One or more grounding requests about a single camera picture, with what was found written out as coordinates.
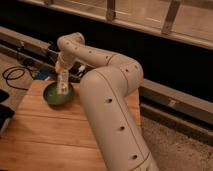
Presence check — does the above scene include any white plastic bottle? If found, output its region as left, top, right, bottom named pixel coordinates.
left=57, top=71, right=68, bottom=95

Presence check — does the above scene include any blue object behind table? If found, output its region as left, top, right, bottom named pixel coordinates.
left=34, top=70, right=49, bottom=80

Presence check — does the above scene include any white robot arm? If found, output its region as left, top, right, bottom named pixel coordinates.
left=56, top=32, right=160, bottom=171

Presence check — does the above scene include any dark object at left edge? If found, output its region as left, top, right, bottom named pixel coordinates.
left=0, top=89, right=14, bottom=136

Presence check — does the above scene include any black device on rail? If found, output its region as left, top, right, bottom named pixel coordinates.
left=46, top=42, right=60, bottom=62

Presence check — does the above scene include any black coiled cable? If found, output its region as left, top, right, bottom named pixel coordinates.
left=2, top=65, right=36, bottom=91

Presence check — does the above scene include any green ceramic bowl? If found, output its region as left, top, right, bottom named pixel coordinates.
left=43, top=82, right=74, bottom=106

